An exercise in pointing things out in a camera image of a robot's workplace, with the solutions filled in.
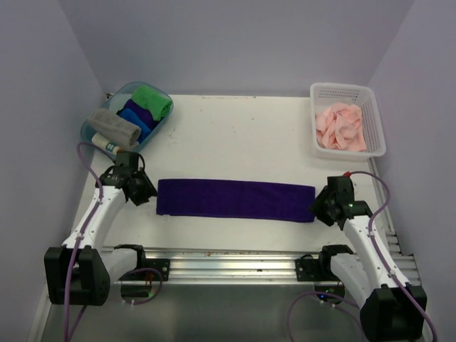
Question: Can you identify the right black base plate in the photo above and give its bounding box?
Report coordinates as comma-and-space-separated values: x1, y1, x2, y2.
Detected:
295, 258, 338, 282

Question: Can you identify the green rolled towel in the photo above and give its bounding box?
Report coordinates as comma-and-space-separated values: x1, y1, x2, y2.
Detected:
131, 85, 173, 121

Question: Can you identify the purple towel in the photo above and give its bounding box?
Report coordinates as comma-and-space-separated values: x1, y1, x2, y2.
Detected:
156, 179, 316, 223
123, 99, 160, 130

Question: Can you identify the blue rolled towel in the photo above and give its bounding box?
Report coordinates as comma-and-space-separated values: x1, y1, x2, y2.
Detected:
117, 108, 151, 143

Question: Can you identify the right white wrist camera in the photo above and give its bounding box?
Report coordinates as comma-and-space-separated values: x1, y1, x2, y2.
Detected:
343, 172, 356, 186

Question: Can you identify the grey towel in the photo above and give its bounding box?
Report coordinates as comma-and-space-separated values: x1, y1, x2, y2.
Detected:
88, 108, 142, 150

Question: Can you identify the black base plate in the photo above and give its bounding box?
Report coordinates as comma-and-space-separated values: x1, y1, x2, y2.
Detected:
295, 258, 338, 282
120, 259, 170, 283

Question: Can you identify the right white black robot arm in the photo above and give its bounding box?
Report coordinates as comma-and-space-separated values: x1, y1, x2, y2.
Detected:
309, 175, 427, 341

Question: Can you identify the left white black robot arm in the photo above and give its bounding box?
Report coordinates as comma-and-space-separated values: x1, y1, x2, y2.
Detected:
44, 151, 157, 306

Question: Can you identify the beige patterned rolled towel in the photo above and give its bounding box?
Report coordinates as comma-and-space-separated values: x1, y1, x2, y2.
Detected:
91, 133, 123, 155

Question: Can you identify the white plastic basket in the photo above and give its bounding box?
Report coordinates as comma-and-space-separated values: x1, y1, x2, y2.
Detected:
310, 83, 386, 162

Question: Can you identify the purple rolled towel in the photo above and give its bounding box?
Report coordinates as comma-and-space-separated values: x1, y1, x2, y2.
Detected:
123, 99, 160, 130

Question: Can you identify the blue translucent plastic bin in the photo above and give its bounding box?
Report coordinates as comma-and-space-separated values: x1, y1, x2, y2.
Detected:
101, 81, 174, 152

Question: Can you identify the aluminium mounting rail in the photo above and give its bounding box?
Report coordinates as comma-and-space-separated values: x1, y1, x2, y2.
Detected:
116, 250, 337, 286

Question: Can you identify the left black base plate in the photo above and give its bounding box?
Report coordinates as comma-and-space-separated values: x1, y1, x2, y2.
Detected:
120, 259, 170, 283

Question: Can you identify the pink towel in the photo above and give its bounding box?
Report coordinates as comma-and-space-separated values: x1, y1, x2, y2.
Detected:
315, 103, 367, 152

